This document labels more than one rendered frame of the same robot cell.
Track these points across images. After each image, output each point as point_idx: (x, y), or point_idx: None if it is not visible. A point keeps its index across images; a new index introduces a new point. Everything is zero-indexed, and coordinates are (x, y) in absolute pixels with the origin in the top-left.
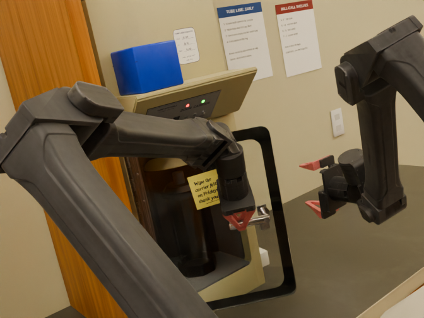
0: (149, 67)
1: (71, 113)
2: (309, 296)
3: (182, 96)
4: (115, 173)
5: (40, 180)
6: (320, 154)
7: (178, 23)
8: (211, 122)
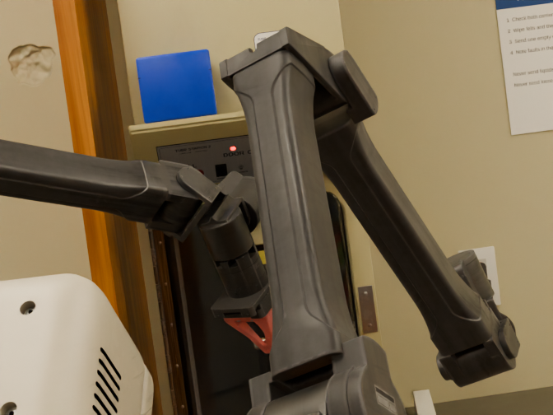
0: (159, 87)
1: None
2: None
3: (213, 132)
4: (95, 230)
5: None
6: None
7: (267, 24)
8: (186, 170)
